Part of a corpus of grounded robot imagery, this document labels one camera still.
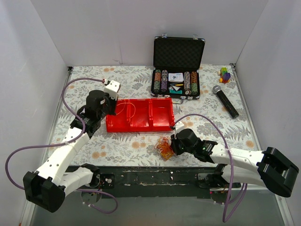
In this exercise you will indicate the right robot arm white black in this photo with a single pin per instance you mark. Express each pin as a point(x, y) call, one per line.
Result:
point(269, 168)

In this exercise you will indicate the black handheld microphone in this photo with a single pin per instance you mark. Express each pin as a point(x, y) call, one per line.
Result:
point(225, 101)

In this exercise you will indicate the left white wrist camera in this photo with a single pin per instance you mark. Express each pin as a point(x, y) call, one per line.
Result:
point(112, 88)

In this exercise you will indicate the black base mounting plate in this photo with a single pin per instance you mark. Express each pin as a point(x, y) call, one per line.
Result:
point(124, 182)

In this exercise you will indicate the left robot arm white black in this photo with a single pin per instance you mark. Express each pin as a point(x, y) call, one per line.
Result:
point(48, 186)

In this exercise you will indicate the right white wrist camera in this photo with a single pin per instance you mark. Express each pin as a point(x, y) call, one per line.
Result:
point(178, 127)

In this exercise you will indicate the red plastic compartment bin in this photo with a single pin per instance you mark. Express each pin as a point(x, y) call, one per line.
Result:
point(153, 115)

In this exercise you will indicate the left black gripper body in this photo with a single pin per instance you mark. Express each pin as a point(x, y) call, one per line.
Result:
point(112, 106)

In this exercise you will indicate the black poker chip case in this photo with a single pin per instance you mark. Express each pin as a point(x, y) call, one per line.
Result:
point(177, 55)

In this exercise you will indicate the colourful toy block train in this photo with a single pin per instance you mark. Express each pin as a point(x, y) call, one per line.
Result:
point(224, 75)

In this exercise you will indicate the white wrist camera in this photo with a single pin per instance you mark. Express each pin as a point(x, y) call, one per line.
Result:
point(178, 127)
point(112, 88)

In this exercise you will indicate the orange rubber band tangle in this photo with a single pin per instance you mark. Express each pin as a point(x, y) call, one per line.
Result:
point(163, 147)

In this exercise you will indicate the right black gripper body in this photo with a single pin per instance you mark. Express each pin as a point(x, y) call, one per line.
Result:
point(174, 146)

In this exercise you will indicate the white playing card box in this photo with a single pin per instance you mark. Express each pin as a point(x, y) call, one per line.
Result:
point(175, 77)

